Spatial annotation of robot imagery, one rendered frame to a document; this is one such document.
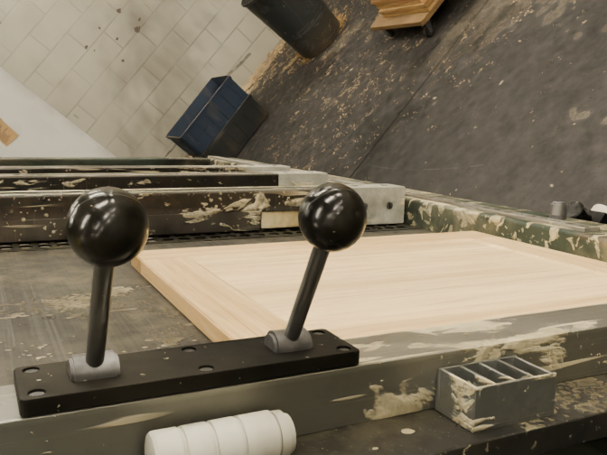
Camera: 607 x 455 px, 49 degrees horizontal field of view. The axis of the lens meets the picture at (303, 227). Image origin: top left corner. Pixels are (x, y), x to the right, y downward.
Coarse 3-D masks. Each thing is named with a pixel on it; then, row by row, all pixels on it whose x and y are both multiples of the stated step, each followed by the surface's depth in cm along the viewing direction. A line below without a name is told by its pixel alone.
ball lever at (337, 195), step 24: (312, 192) 36; (336, 192) 35; (312, 216) 35; (336, 216) 35; (360, 216) 35; (312, 240) 36; (336, 240) 35; (312, 264) 38; (312, 288) 39; (288, 336) 41
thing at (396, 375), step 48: (384, 336) 48; (432, 336) 48; (480, 336) 49; (528, 336) 49; (576, 336) 51; (240, 384) 39; (288, 384) 40; (336, 384) 42; (384, 384) 43; (432, 384) 45; (0, 432) 33; (48, 432) 34; (96, 432) 35; (144, 432) 36
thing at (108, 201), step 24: (96, 192) 30; (120, 192) 30; (72, 216) 30; (96, 216) 29; (120, 216) 30; (144, 216) 31; (72, 240) 30; (96, 240) 29; (120, 240) 30; (144, 240) 31; (96, 264) 30; (120, 264) 31; (96, 288) 33; (96, 312) 34; (96, 336) 35; (72, 360) 36; (96, 360) 36
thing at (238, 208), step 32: (0, 192) 99; (32, 192) 101; (64, 192) 103; (160, 192) 106; (192, 192) 109; (224, 192) 111; (256, 192) 114; (288, 192) 116; (384, 192) 125; (0, 224) 96; (32, 224) 98; (64, 224) 100; (160, 224) 107; (192, 224) 109; (224, 224) 112; (256, 224) 114
